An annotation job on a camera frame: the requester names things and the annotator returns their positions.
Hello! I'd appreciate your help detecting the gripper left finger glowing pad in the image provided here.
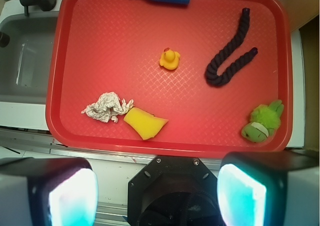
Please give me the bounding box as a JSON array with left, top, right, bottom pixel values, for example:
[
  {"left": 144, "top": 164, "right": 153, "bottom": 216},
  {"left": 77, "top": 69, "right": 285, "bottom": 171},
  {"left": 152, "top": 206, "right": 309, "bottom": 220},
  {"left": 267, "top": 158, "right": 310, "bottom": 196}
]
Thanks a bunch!
[{"left": 0, "top": 157, "right": 98, "bottom": 226}]

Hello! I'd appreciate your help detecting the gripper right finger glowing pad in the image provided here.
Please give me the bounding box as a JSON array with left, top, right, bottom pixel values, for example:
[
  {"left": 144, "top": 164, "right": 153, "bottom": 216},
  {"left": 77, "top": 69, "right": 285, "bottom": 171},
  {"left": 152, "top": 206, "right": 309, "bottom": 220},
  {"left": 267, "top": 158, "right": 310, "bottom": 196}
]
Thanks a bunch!
[{"left": 217, "top": 150, "right": 320, "bottom": 226}]

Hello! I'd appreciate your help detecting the green plush frog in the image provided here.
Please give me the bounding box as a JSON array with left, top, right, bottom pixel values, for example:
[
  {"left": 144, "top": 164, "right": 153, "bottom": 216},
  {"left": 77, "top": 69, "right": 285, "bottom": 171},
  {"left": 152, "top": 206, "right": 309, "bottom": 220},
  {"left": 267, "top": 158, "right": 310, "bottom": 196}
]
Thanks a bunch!
[{"left": 241, "top": 99, "right": 284, "bottom": 143}]

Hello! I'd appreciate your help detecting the crumpled white paper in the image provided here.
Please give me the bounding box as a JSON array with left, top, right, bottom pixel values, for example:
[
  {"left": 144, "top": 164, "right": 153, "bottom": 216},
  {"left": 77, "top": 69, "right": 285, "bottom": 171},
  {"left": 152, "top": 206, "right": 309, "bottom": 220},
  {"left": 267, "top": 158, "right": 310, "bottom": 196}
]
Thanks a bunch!
[{"left": 81, "top": 92, "right": 134, "bottom": 123}]

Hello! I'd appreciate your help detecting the yellow sponge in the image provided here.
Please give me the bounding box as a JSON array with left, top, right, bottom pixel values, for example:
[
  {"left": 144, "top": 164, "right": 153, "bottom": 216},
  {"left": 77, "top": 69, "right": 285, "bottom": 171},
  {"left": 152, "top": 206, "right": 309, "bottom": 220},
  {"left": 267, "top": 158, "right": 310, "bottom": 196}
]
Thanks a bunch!
[{"left": 123, "top": 107, "right": 169, "bottom": 141}]

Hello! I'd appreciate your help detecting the grey toy sink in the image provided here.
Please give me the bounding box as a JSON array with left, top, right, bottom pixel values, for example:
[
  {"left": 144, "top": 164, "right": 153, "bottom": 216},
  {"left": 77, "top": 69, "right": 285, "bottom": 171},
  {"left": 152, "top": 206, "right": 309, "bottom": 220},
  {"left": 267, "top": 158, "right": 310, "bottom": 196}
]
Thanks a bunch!
[{"left": 0, "top": 0, "right": 62, "bottom": 131}]

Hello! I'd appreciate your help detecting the red plastic tray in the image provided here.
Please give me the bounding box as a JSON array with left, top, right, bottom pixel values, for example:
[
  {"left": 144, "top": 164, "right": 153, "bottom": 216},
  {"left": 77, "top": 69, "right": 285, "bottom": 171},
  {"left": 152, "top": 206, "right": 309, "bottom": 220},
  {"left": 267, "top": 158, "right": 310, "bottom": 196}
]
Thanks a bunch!
[{"left": 46, "top": 0, "right": 293, "bottom": 158}]

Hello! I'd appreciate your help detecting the yellow rubber duck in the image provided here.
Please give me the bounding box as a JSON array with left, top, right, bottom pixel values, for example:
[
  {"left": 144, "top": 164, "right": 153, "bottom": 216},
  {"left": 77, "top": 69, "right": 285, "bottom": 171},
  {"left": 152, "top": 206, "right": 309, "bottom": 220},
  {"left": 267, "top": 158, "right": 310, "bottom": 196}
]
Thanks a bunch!
[{"left": 159, "top": 47, "right": 181, "bottom": 71}]

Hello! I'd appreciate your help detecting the dark purple rope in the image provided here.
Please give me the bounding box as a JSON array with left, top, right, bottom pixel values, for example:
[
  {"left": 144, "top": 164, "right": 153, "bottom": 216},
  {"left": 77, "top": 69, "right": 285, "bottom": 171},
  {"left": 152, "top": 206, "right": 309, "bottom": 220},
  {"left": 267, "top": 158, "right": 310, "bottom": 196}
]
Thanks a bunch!
[{"left": 204, "top": 7, "right": 259, "bottom": 88}]

